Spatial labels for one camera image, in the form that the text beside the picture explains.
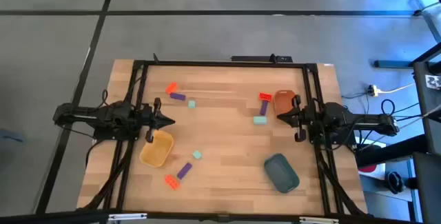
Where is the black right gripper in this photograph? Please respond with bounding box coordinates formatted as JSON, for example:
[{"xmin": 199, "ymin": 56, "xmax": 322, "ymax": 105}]
[{"xmin": 276, "ymin": 94, "xmax": 313, "ymax": 143}]

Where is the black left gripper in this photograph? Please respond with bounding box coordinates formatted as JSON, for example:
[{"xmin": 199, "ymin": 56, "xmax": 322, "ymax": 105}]
[{"xmin": 137, "ymin": 97, "xmax": 176, "ymax": 144}]

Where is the dark green plastic bin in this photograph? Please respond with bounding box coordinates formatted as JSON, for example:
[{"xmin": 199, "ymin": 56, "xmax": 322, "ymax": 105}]
[{"xmin": 263, "ymin": 153, "xmax": 300, "ymax": 194}]

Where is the orange plastic bin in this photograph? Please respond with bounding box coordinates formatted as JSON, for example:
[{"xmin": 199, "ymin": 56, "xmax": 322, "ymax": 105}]
[{"xmin": 274, "ymin": 90, "xmax": 298, "ymax": 119}]

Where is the yellow plastic bin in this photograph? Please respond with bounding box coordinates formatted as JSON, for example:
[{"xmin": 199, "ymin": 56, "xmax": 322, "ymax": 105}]
[{"xmin": 139, "ymin": 130, "xmax": 175, "ymax": 169}]

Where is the black flat bar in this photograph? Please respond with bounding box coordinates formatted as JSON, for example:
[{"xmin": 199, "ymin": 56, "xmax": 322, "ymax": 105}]
[{"xmin": 230, "ymin": 54, "xmax": 294, "ymax": 63}]

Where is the red round object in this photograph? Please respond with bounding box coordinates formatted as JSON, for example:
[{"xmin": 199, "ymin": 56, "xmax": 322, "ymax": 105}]
[{"xmin": 358, "ymin": 163, "xmax": 378, "ymax": 174}]

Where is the blue metal bar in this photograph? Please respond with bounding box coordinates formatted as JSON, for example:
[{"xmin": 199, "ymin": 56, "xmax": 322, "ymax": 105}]
[{"xmin": 373, "ymin": 59, "xmax": 414, "ymax": 69}]

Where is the black white marker tag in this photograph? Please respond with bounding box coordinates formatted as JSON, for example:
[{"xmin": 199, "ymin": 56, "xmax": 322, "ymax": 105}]
[{"xmin": 424, "ymin": 74, "xmax": 441, "ymax": 91}]

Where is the grey metal stand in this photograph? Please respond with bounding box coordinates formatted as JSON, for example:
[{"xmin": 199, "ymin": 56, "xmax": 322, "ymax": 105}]
[{"xmin": 411, "ymin": 0, "xmax": 441, "ymax": 44}]

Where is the black aluminium table frame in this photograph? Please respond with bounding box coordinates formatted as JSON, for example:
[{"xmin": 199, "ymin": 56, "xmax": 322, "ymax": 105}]
[{"xmin": 76, "ymin": 58, "xmax": 375, "ymax": 224}]

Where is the black cable bundle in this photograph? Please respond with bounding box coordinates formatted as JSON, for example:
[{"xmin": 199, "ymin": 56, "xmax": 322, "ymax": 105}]
[{"xmin": 342, "ymin": 92, "xmax": 427, "ymax": 149}]

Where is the silver frame bracket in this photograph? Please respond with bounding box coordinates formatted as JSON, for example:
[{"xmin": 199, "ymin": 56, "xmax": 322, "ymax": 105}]
[
  {"xmin": 298, "ymin": 216, "xmax": 340, "ymax": 224},
  {"xmin": 107, "ymin": 212, "xmax": 148, "ymax": 222}
]

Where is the white power cable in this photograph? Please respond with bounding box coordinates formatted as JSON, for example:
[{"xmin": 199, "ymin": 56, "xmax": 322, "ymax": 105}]
[{"xmin": 378, "ymin": 82, "xmax": 417, "ymax": 94}]

